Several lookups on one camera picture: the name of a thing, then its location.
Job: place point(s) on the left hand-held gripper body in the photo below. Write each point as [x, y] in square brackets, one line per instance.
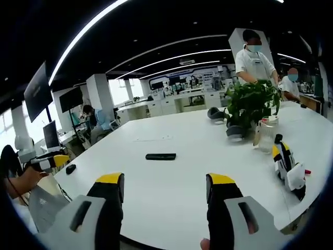
[39, 163]

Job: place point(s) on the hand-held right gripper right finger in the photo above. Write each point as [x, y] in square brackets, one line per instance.
[223, 208]

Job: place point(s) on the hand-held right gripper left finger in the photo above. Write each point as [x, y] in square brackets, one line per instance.
[101, 208]

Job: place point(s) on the person's left hand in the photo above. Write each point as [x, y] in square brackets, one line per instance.
[28, 181]

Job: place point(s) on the person's right hand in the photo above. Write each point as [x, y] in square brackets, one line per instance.
[205, 244]

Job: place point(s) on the small black mouse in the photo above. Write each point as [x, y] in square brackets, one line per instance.
[70, 169]

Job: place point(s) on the desktop monitor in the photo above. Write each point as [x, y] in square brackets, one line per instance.
[51, 135]

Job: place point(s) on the black office chair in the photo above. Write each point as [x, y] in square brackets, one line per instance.
[9, 159]

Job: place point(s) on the grey panel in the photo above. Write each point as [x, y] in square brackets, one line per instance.
[44, 205]

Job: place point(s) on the black screen on stand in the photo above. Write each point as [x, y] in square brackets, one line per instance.
[70, 99]

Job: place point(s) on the white office chair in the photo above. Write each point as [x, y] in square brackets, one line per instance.
[114, 125]

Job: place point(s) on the grey plant pot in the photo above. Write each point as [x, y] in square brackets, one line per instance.
[235, 132]

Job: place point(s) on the idle hand-held gripper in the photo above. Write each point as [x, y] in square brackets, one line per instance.
[286, 164]

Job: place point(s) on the clear glass jar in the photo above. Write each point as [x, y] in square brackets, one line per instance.
[268, 135]

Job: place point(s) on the small red item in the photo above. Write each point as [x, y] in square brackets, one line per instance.
[307, 172]

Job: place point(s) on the grey curved object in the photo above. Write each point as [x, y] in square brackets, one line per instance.
[216, 115]

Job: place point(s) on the green leafy plant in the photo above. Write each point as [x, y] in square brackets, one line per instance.
[249, 99]

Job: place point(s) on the white lab counter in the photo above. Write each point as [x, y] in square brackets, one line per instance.
[166, 102]

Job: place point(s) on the long ceiling light strip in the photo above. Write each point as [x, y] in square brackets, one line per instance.
[78, 39]

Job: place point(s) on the large black wall screen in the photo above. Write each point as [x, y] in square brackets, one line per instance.
[37, 91]

